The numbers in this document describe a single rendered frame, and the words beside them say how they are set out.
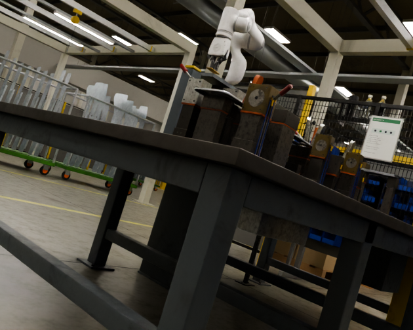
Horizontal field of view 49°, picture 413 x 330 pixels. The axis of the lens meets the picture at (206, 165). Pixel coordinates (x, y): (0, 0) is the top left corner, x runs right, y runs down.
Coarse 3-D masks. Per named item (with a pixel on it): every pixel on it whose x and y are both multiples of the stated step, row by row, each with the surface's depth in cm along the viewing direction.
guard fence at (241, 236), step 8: (296, 88) 492; (304, 88) 484; (312, 88) 475; (280, 104) 502; (288, 104) 494; (304, 112) 475; (304, 120) 474; (304, 128) 476; (240, 232) 494; (248, 232) 487; (232, 240) 497; (240, 240) 492; (248, 240) 484; (248, 248) 480; (256, 264) 467
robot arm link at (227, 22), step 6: (228, 12) 232; (234, 12) 232; (222, 18) 233; (228, 18) 232; (234, 18) 231; (222, 24) 232; (228, 24) 231; (234, 24) 231; (228, 30) 232; (234, 30) 234
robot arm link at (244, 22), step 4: (240, 12) 245; (244, 12) 250; (240, 16) 243; (244, 16) 241; (248, 16) 237; (236, 20) 231; (240, 20) 230; (244, 20) 230; (248, 20) 232; (236, 24) 231; (240, 24) 230; (244, 24) 230; (248, 24) 231; (236, 28) 232; (240, 28) 231; (244, 28) 231; (248, 28) 233; (240, 32) 234; (244, 32) 233
